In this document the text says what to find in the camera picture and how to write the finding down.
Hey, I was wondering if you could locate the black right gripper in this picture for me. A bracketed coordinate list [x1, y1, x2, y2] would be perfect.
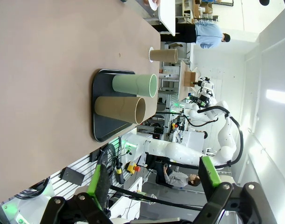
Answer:
[190, 93, 212, 108]

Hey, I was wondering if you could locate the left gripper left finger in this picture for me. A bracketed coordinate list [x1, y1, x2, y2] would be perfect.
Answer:
[39, 164, 115, 224]

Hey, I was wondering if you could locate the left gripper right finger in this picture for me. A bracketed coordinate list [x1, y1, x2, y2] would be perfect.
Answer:
[192, 155, 277, 224]

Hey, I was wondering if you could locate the brown cup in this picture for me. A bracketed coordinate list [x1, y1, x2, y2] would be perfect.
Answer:
[94, 96, 147, 125]
[149, 48, 179, 63]

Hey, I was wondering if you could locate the light green cup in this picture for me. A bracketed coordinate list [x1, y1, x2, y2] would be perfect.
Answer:
[111, 73, 159, 98]

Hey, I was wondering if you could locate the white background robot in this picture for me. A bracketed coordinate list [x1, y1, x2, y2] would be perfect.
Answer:
[192, 76, 214, 94]

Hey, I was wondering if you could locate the light wooden table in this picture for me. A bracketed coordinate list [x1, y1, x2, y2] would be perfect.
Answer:
[178, 60, 202, 101]

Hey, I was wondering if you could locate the cardboard box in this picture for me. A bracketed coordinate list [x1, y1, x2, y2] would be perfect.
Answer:
[184, 71, 197, 88]

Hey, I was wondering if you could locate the aluminium slotted base platform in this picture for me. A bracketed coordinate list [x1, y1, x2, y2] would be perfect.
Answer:
[28, 136, 143, 201]

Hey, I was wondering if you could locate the black rectangular power box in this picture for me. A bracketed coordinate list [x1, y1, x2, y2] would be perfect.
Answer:
[60, 166, 85, 186]

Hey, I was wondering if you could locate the seated person in grey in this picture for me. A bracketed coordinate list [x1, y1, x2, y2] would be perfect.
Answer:
[155, 163, 202, 188]

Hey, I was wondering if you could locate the yellow emergency stop box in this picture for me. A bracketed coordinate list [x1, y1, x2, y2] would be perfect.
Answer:
[125, 162, 141, 175]

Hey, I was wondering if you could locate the black plastic tray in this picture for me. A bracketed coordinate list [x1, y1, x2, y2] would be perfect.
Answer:
[92, 69, 136, 143]

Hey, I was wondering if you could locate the person in light blue shirt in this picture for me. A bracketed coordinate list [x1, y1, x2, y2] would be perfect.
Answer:
[160, 20, 231, 49]

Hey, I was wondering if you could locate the white table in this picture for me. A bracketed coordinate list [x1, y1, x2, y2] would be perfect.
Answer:
[157, 0, 176, 37]

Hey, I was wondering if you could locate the black coiled cable bundle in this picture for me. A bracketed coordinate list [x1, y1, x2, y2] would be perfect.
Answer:
[97, 143, 124, 185]

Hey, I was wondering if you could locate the black left arm hose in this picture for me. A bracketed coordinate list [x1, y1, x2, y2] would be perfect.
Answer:
[109, 185, 205, 211]

